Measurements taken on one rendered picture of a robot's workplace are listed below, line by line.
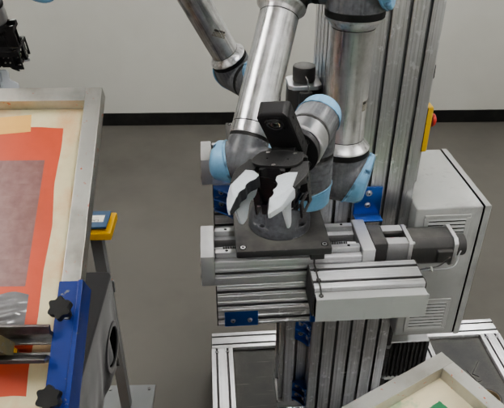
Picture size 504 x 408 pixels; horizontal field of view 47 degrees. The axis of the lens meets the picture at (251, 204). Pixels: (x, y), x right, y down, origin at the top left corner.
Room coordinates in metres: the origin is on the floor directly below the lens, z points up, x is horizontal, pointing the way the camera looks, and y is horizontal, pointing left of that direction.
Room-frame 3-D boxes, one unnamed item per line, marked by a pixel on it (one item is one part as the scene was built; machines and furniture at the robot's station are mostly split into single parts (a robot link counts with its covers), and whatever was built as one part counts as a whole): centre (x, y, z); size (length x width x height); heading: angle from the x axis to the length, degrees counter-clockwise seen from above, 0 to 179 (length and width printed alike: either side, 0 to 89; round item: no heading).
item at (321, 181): (0.89, -0.09, 1.55); 0.11 x 0.08 x 0.11; 70
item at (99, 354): (1.12, 0.46, 0.77); 0.46 x 0.09 x 0.36; 1
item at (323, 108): (0.88, -0.10, 1.65); 0.11 x 0.08 x 0.09; 160
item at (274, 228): (1.17, -0.07, 1.31); 0.15 x 0.15 x 0.10
